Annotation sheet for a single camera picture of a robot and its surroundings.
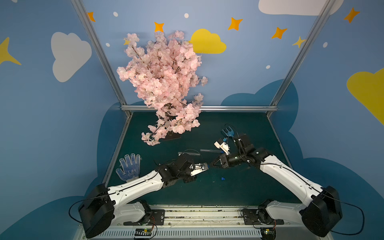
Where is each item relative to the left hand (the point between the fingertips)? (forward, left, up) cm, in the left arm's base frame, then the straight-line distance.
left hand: (196, 166), depth 81 cm
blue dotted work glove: (+2, +40, -10) cm, 42 cm away
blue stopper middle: (+6, -11, +16) cm, 20 cm away
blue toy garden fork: (+31, -24, -10) cm, 41 cm away
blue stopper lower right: (-3, -16, -10) cm, 18 cm away
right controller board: (-29, -37, -14) cm, 48 cm away
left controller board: (-30, +26, -14) cm, 42 cm away
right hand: (-2, -9, +7) cm, 12 cm away
